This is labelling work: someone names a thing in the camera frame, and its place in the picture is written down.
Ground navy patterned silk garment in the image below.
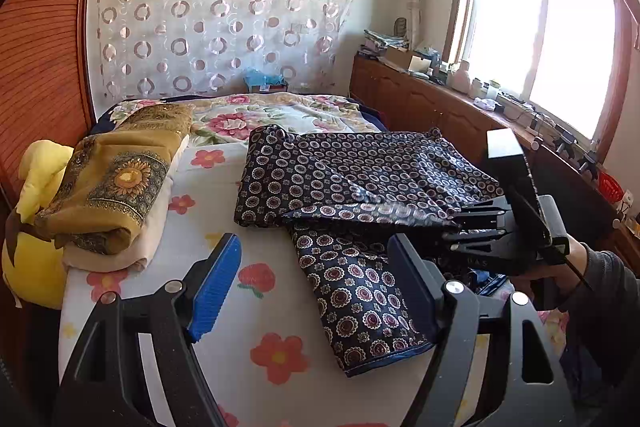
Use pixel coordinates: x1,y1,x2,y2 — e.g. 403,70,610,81
234,124,502,376

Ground grey sleeved forearm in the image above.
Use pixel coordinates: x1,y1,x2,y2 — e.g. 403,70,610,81
560,248,639,416

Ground person's right hand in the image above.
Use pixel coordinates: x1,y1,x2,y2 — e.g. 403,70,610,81
510,236,588,298

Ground red basket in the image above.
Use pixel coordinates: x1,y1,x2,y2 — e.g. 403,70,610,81
598,170,625,205

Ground cream folded cloth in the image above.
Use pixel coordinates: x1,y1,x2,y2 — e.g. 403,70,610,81
62,133,190,273

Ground pink white bottle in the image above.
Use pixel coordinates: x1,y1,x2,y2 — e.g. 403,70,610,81
450,60,471,94

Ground yellow plush toy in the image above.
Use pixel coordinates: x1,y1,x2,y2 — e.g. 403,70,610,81
1,140,74,310

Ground wooden low cabinet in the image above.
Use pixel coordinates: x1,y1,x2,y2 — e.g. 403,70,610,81
349,54,616,243

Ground white strawberry print bedsheet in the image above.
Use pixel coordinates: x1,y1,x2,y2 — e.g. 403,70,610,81
58,141,572,427

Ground cardboard box on cabinet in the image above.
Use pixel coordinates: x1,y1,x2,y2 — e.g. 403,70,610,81
381,46,431,72

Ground mustard sunflower folded cloth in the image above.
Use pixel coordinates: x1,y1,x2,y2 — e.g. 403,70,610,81
35,104,191,256

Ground stack of papers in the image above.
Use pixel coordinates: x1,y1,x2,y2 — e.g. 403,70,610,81
362,29,408,54

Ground blue item at bedhead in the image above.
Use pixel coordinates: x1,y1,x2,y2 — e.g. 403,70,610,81
243,68,288,94

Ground floral pink rose quilt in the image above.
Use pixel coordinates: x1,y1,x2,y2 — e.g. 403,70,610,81
106,91,381,148

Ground wooden slatted headboard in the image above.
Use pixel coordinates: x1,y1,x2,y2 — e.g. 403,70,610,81
1,0,96,206

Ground white circle pattern curtain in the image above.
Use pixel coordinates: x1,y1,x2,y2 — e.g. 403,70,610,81
88,0,352,104

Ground window with wooden frame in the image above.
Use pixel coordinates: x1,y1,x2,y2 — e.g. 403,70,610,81
444,0,632,161

